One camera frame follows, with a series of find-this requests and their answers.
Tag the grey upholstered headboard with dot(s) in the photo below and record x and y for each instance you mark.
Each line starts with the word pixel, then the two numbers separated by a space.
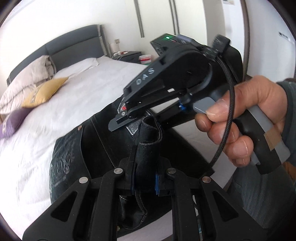
pixel 69 48

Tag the bed with white sheet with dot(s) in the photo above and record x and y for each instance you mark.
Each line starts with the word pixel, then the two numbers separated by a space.
pixel 81 92

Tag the dark brown door frame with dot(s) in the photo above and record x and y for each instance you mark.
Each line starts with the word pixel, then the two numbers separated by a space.
pixel 247 34

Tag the yellow cushion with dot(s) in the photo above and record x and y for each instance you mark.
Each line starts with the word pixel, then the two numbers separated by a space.
pixel 44 92

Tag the white wardrobe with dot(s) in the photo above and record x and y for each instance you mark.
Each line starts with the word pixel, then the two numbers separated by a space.
pixel 157 18

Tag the person's grey clothing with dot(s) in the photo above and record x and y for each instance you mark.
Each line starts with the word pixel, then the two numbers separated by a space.
pixel 268 199

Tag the white pillow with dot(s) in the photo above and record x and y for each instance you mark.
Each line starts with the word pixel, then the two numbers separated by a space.
pixel 76 67

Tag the black denim pants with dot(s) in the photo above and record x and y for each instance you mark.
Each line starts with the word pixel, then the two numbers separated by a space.
pixel 101 148

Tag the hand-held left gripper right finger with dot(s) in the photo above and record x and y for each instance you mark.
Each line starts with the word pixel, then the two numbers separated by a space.
pixel 157 185

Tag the person's right hand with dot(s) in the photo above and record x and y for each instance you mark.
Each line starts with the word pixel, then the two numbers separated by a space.
pixel 259 92

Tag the purple cushion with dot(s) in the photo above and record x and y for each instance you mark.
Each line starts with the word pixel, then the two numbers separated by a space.
pixel 13 122

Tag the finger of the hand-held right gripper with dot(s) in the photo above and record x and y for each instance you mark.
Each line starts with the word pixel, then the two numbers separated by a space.
pixel 124 115
pixel 175 115

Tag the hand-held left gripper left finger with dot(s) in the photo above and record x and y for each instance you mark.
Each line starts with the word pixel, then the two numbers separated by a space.
pixel 131 171

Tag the folded white duvet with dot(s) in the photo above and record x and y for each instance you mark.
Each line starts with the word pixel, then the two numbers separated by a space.
pixel 25 78

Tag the white and red bin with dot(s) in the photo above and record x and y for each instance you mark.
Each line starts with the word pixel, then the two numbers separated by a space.
pixel 145 60

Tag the dark grey nightstand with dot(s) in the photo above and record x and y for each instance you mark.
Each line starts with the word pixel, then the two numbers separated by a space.
pixel 129 57

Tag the white bedside lamp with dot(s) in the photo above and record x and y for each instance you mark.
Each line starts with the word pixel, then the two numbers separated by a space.
pixel 113 47

